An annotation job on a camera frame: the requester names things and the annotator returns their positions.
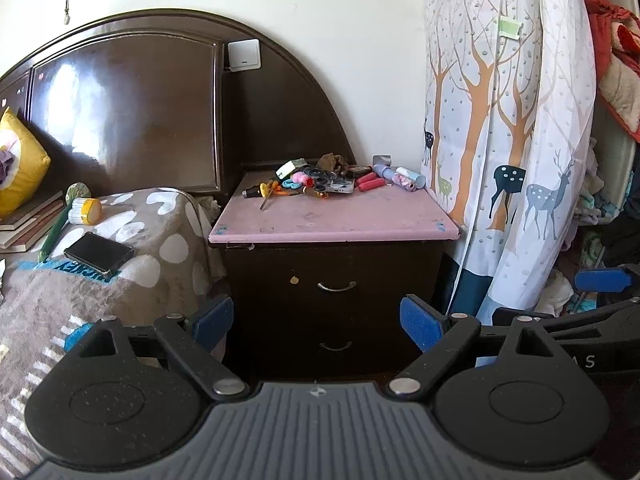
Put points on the green massage hammer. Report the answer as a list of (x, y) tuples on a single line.
[(57, 225)]

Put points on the pink toy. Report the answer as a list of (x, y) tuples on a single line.
[(300, 177)]

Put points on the floral rolled tube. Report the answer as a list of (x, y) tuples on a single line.
[(409, 180)]

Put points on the red hand grip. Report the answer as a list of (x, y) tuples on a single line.
[(370, 182)]

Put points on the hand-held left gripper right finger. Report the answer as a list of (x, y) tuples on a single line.
[(419, 324)]

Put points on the grey blanket with white hearts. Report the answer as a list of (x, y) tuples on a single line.
[(150, 240)]

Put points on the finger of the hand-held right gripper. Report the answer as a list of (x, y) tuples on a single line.
[(600, 280)]

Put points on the silver flat device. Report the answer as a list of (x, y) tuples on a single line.
[(336, 188)]

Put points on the white cloth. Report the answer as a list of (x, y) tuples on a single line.
[(556, 294)]

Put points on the pile of black rings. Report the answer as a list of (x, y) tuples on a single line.
[(320, 176)]

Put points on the white jar with yellow lid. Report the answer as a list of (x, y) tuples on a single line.
[(86, 211)]

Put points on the purple bottle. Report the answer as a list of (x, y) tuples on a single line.
[(382, 167)]

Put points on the black smartphone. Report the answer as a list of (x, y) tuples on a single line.
[(99, 252)]

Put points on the pile of clothes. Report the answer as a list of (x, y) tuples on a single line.
[(595, 195)]

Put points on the white and green box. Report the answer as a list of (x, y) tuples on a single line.
[(292, 166)]

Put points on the dark drawer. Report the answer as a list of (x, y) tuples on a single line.
[(380, 280), (300, 345)]

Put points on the white wall switch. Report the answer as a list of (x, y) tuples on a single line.
[(244, 54)]

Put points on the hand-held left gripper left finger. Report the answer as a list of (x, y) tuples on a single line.
[(216, 319)]

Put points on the yellow pillow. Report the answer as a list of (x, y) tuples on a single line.
[(22, 165)]

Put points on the dark wooden headboard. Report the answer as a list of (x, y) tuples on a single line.
[(150, 105)]

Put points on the brown cloth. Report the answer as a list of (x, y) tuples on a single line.
[(333, 161)]

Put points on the dark wooden nightstand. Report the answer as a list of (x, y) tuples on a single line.
[(340, 270)]

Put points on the green tape label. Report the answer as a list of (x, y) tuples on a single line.
[(510, 27)]

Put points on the deer print wardrobe cover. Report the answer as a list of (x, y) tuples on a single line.
[(505, 125)]

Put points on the red blanket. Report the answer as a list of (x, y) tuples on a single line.
[(617, 55)]

